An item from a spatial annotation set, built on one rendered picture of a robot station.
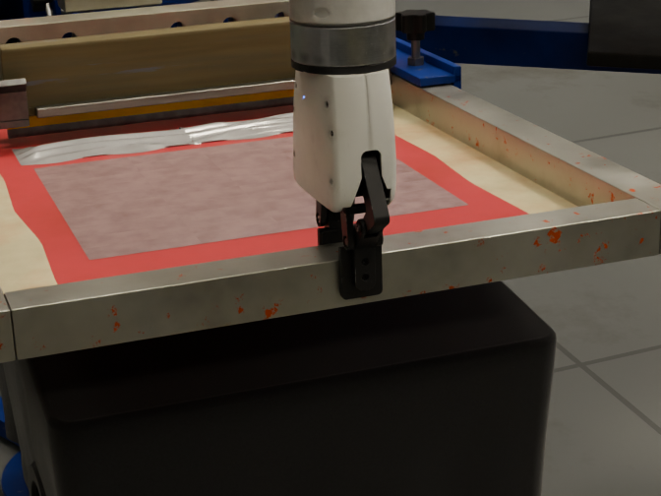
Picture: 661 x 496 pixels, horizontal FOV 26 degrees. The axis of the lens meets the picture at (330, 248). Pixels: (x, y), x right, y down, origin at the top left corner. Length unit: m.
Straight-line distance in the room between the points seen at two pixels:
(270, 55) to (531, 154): 0.39
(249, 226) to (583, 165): 0.30
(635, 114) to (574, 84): 0.35
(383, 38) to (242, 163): 0.46
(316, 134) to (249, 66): 0.59
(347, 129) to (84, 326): 0.23
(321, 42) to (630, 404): 2.15
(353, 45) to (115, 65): 0.61
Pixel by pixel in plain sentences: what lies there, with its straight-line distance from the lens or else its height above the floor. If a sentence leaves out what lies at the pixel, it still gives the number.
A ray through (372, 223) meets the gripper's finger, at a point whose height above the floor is 1.14.
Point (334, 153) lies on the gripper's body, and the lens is 0.99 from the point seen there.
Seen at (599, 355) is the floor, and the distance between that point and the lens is 3.24.
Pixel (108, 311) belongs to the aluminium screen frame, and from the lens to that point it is 1.01.
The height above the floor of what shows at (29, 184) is 1.02.
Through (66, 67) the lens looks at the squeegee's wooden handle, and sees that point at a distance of 1.56.
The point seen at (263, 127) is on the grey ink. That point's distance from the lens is 1.54.
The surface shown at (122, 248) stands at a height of 1.05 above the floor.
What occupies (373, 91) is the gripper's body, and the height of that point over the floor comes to 1.23.
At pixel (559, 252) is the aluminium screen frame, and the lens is 1.12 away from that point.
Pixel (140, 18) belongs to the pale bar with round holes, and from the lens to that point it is 1.81.
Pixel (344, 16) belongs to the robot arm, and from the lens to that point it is 0.99.
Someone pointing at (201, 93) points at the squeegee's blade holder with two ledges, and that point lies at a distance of 1.58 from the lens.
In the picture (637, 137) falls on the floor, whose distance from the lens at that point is 4.55.
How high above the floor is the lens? 1.54
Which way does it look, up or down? 25 degrees down
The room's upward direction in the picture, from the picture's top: straight up
